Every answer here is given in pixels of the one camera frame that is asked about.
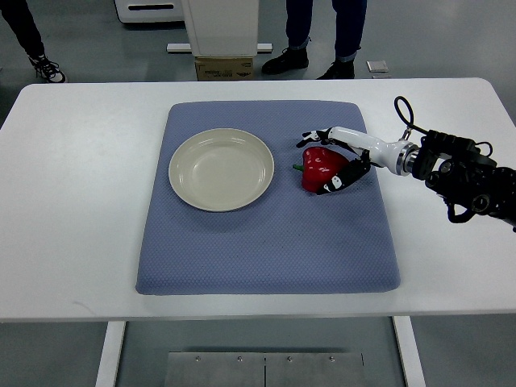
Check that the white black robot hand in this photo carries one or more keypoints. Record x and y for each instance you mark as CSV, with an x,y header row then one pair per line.
x,y
363,151

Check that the red bell pepper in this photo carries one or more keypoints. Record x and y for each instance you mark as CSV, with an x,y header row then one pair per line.
x,y
319,165

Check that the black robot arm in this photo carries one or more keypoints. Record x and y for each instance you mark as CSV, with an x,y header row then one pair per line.
x,y
469,182

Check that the cream round plate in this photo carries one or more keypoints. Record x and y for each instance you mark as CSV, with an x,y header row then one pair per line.
x,y
222,169

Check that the metal floor plate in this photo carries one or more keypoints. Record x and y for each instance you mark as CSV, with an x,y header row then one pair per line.
x,y
264,369

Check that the small grey floor pad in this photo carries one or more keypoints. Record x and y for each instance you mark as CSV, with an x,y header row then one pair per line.
x,y
378,69

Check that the person in blue jeans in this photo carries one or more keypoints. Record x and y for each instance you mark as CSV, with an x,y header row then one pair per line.
x,y
313,39

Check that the right white table leg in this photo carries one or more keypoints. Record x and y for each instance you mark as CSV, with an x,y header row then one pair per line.
x,y
408,352

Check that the white table leg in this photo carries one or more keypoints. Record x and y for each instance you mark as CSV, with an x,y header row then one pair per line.
x,y
111,353
408,352

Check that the cardboard box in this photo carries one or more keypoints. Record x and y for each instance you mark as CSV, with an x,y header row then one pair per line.
x,y
224,68

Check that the white machine column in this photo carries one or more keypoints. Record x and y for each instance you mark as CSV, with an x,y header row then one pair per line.
x,y
221,29

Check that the white appliance in background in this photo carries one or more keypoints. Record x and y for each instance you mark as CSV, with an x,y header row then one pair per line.
x,y
149,11

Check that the left white table leg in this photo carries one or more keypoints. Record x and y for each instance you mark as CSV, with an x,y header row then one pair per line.
x,y
111,353

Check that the person in black trousers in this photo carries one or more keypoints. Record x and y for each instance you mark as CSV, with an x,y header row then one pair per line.
x,y
19,17

